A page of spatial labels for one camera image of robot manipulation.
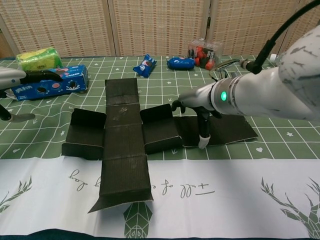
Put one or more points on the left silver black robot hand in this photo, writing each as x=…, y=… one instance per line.
x=11, y=77

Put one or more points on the woven folding screen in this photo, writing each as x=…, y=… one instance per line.
x=160, y=25

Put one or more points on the black paper box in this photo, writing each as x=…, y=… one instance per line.
x=125, y=150

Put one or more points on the rounded blue Oreo packet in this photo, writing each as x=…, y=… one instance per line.
x=181, y=63

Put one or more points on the blue Oreo cookie box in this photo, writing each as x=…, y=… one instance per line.
x=72, y=80

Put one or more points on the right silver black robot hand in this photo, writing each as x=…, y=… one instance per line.
x=200, y=97

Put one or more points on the green checked tablecloth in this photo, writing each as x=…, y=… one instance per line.
x=225, y=155

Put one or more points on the clear box with red items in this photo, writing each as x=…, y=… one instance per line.
x=205, y=55

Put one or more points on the long blue Oreo packet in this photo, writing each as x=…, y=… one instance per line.
x=145, y=66

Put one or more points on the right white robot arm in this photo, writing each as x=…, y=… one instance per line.
x=270, y=95

